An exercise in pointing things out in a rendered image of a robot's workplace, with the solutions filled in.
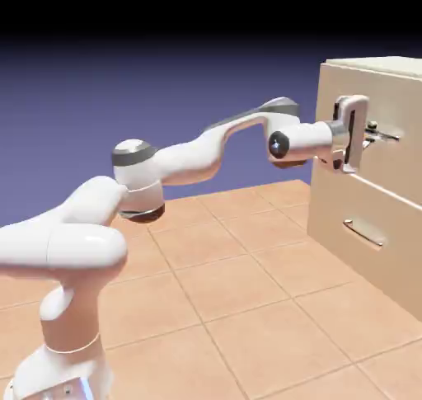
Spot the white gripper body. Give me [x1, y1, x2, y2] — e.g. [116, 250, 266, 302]
[341, 94, 370, 174]

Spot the beige cabinet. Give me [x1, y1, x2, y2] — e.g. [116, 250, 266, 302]
[306, 56, 422, 323]

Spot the arched silver drawer handle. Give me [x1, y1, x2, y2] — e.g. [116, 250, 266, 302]
[364, 121, 401, 144]

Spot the beige drawer front with arched handle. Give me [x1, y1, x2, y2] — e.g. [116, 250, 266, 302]
[314, 64, 422, 206]

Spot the silver bar drawer handle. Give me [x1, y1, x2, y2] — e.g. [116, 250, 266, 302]
[342, 219, 386, 247]

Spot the beige drawer front with bar handle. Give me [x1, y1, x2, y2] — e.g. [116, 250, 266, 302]
[307, 162, 422, 322]

